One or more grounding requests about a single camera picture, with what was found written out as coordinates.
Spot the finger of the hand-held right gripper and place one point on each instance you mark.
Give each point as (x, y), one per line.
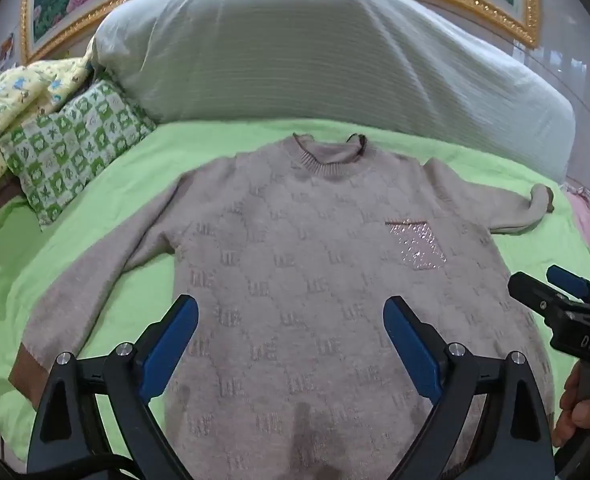
(535, 297)
(570, 280)

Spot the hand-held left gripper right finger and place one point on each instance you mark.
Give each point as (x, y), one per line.
(409, 345)

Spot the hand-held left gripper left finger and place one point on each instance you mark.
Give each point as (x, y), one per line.
(174, 342)

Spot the beige knit sweater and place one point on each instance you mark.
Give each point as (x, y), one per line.
(295, 240)

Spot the person's right hand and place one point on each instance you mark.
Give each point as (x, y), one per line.
(575, 420)

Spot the light green bed sheet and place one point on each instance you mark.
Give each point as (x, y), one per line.
(100, 220)

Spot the green checkered pillow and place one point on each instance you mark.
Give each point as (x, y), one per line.
(70, 150)

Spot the yellow floral blanket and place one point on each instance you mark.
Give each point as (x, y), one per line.
(10, 97)

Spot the white striped long pillow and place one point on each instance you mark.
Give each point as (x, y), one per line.
(300, 50)

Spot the wall sticker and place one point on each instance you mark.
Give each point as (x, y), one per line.
(572, 64)
(5, 50)

